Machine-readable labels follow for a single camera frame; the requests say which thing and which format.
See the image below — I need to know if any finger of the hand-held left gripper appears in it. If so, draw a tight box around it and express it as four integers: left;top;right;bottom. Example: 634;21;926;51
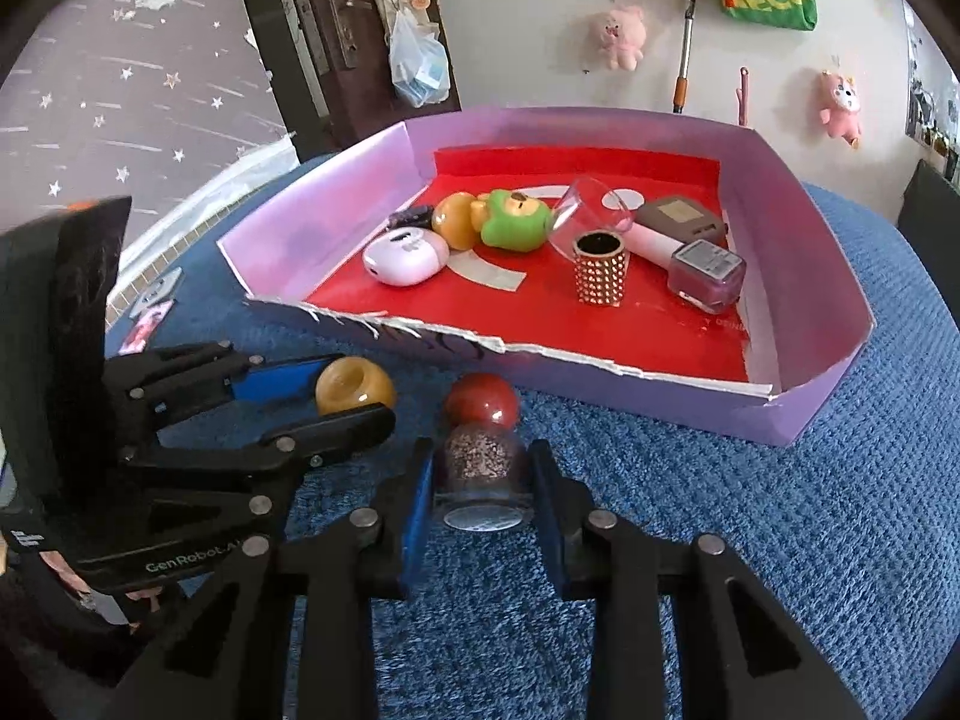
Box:
103;341;338;421
120;403;397;515

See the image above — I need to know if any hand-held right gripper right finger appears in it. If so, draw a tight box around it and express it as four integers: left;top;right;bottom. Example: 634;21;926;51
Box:
527;438;852;720

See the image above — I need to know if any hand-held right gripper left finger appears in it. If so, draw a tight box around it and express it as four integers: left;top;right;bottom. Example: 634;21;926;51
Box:
97;437;437;720

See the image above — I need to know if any glitter bottle red ball cap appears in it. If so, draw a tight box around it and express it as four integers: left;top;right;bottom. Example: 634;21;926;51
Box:
433;373;535;533

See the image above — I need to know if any purple cardboard box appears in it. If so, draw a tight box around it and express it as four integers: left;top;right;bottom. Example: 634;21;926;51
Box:
216;106;877;449

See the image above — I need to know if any pink round earbud case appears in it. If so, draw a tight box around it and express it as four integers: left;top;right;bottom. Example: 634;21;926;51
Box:
362;229;451;287

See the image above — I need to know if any black nail polish bottle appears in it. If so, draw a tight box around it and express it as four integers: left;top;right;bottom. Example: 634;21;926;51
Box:
386;204;437;235

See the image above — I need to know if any gold studded cap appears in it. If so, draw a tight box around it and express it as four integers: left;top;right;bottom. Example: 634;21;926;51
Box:
574;229;627;308

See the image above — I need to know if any green duck toy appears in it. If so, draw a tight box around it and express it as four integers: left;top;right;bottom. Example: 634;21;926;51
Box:
471;190;556;251

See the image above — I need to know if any pink nail polish bottle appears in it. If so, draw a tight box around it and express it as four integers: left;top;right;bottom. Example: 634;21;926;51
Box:
626;229;747;314

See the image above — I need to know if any clear plastic cup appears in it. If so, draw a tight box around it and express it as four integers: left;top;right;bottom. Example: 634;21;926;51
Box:
547;176;631;260

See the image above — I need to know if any brown rounded case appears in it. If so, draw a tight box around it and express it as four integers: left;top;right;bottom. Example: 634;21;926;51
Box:
636;196;730;248

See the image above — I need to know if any smartphone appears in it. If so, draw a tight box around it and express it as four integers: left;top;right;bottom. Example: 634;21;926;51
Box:
116;298;176;355

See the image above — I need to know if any white round stand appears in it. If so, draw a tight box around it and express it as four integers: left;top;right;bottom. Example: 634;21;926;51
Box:
129;268;185;316

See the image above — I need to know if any red paper sheet white print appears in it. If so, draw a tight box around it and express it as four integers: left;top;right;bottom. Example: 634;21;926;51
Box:
307;146;751;385

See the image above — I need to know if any blue textured towel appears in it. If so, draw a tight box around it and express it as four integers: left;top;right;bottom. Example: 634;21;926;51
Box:
105;154;960;720

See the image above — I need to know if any brown wooden door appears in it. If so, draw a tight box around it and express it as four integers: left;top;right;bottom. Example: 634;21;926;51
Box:
229;0;462;166

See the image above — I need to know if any white plastic bag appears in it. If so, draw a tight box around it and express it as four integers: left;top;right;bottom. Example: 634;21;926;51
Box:
388;7;452;108

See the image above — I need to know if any pink pig plush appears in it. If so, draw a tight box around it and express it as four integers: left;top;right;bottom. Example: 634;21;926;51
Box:
587;4;647;72

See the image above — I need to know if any pink cat plush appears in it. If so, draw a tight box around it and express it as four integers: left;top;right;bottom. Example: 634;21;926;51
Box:
817;69;863;147

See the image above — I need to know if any row of cosmetic bottles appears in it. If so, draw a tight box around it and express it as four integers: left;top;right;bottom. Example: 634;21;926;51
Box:
919;120;960;181

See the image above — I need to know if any metal door handle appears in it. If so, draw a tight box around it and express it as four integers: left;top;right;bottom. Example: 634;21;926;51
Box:
324;0;370;76

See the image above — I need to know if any silver mop handle orange grip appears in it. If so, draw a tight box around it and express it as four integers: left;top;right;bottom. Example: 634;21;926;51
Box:
671;0;698;115

